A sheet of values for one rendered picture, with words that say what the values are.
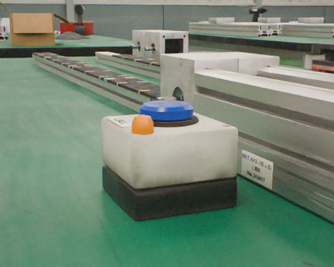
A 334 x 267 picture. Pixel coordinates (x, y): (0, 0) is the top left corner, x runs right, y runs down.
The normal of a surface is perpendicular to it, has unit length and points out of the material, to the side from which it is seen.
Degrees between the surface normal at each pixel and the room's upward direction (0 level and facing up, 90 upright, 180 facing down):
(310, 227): 0
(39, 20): 64
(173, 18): 90
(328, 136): 90
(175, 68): 90
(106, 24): 90
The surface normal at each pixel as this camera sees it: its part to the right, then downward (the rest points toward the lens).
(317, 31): -0.95, 0.07
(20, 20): 0.25, -0.26
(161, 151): 0.39, 0.19
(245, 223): 0.00, -0.98
